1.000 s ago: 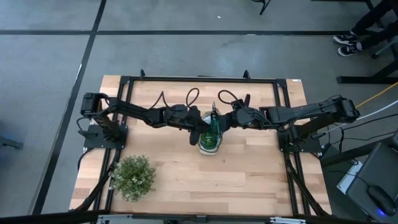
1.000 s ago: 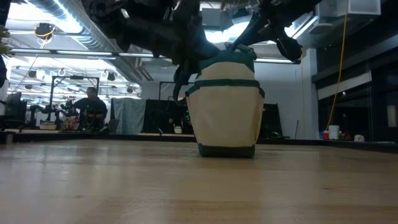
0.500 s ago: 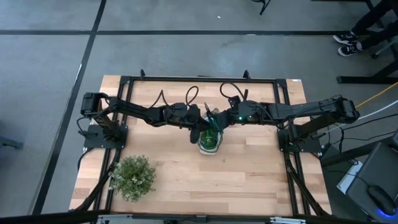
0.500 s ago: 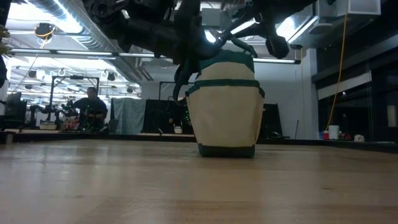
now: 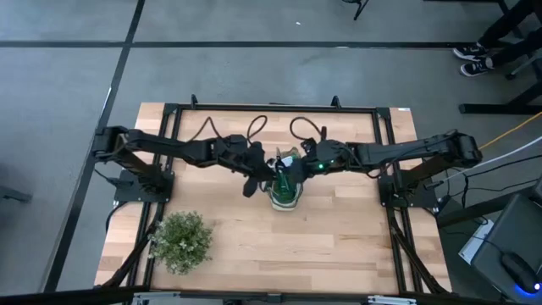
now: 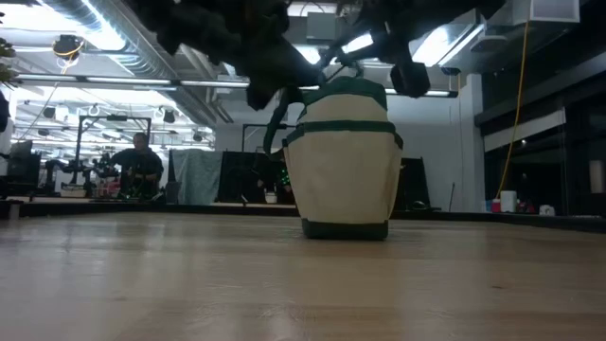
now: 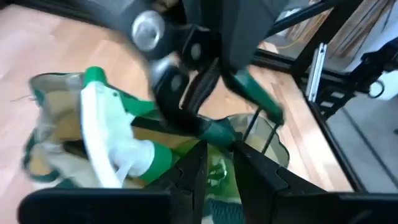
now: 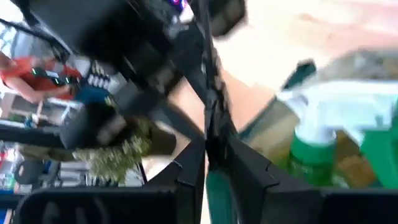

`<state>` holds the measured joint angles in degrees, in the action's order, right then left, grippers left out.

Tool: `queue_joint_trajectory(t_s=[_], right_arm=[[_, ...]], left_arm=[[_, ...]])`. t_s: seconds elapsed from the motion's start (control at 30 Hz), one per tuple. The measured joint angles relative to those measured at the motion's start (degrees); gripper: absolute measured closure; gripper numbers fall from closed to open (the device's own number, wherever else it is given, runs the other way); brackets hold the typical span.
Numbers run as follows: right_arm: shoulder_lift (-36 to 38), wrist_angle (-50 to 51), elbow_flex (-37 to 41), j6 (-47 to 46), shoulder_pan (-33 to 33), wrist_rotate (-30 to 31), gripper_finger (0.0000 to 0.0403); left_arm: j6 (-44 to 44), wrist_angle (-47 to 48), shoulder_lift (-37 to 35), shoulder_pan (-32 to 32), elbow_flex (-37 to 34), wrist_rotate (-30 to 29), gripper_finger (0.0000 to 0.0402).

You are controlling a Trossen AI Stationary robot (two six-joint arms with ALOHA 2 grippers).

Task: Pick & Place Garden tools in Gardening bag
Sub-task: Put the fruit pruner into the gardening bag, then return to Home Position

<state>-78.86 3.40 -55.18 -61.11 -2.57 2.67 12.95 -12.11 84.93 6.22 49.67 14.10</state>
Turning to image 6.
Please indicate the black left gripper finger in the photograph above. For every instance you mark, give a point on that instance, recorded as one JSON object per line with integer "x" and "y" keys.
{"x": 279, "y": 71}

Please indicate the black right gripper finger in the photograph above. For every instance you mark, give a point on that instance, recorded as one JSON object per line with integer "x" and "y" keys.
{"x": 409, "y": 78}

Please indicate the cream and green gardening bag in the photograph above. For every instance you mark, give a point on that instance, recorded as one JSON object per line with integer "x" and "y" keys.
{"x": 343, "y": 175}

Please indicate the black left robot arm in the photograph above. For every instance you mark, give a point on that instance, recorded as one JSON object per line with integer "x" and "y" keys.
{"x": 156, "y": 19}

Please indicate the long ceiling strip lamp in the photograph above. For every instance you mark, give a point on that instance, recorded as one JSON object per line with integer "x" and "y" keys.
{"x": 128, "y": 81}

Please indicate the small white cup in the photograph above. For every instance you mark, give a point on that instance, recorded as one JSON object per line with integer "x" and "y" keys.
{"x": 271, "y": 197}

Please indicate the grey hanging cloth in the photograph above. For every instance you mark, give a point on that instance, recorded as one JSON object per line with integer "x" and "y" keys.
{"x": 196, "y": 175}

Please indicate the red cup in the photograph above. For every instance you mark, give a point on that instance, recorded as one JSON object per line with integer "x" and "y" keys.
{"x": 495, "y": 206}

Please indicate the white paper roll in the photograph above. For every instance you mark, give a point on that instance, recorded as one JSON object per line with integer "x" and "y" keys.
{"x": 508, "y": 201}

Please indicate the standing person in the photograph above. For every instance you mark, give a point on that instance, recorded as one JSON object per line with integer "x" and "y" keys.
{"x": 139, "y": 166}

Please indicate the small white object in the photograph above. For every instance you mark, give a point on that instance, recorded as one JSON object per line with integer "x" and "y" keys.
{"x": 547, "y": 210}

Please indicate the black office chair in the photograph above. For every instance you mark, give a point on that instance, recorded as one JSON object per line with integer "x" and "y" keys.
{"x": 23, "y": 166}

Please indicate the black aluminium table frame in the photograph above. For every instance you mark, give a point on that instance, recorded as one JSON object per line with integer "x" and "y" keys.
{"x": 142, "y": 207}

